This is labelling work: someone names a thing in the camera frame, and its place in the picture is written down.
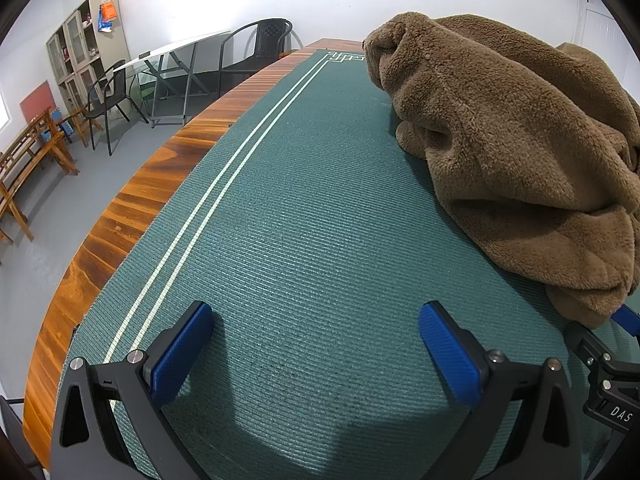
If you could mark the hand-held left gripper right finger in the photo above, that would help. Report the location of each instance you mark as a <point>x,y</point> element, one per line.
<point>447,355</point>

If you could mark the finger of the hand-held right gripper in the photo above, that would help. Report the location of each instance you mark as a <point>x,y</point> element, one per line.
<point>631,321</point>
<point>587,342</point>

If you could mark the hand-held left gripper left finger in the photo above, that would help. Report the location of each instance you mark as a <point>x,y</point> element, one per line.
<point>182,355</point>

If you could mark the brown fleece sweater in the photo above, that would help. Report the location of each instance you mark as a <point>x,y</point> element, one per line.
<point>505,150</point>

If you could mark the green table mat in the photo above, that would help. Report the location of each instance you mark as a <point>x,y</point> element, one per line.
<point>310,220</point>

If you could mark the long wooden bench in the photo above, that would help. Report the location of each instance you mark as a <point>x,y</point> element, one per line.
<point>30,155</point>

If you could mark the blue stool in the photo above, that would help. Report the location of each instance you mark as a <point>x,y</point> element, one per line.
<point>57,130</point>

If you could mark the green chair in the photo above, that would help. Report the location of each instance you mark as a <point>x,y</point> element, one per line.
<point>147,91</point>

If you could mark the black metal chair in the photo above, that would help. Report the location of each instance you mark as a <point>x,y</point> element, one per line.
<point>107,95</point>

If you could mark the red board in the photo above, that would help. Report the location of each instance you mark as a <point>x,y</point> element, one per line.
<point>37,100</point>

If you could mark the white door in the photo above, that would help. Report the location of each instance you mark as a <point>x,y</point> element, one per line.
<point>607,25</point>

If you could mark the window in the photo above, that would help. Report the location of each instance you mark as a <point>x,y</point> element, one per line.
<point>4,112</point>

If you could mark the white folding table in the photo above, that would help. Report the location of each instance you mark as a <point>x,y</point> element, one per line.
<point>175,47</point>

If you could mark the black armchair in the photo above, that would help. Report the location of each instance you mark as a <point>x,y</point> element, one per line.
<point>265,40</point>

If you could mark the beige glass-door cabinet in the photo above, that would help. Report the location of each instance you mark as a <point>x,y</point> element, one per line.
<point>75,45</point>

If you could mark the orange packet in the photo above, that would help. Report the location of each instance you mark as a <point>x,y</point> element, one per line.
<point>109,11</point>

